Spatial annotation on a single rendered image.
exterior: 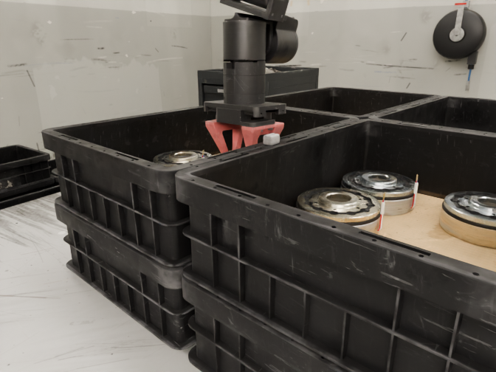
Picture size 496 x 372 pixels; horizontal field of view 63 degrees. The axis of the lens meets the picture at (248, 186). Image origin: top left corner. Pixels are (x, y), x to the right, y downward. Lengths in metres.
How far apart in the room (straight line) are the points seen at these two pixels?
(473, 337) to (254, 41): 0.41
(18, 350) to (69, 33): 3.39
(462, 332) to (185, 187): 0.24
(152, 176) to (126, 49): 3.75
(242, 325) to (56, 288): 0.37
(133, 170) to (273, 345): 0.22
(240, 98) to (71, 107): 3.33
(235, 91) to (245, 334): 0.31
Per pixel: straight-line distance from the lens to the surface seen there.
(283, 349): 0.36
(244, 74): 0.54
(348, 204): 0.49
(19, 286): 0.71
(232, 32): 0.54
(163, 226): 0.44
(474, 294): 0.25
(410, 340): 0.29
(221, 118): 0.56
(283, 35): 0.60
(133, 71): 4.18
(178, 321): 0.49
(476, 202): 0.55
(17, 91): 3.61
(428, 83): 3.86
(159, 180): 0.40
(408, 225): 0.55
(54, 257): 0.77
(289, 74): 2.27
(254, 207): 0.31
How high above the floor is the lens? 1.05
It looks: 20 degrees down
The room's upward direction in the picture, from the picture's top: straight up
